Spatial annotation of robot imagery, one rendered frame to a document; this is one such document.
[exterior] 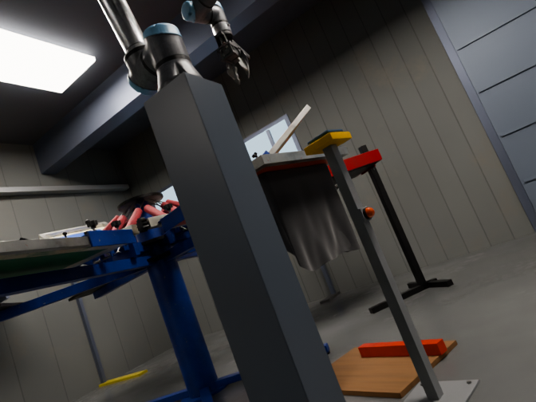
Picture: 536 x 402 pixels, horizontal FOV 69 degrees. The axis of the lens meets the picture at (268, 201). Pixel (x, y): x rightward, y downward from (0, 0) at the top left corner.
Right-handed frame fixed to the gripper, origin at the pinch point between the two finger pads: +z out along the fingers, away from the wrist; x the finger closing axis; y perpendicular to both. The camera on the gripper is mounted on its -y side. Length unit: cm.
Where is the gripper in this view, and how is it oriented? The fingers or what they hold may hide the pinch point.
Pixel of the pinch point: (243, 78)
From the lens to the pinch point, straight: 171.3
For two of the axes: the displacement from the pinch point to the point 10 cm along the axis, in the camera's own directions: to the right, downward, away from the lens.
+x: 7.9, -3.8, -4.8
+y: -4.9, 0.6, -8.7
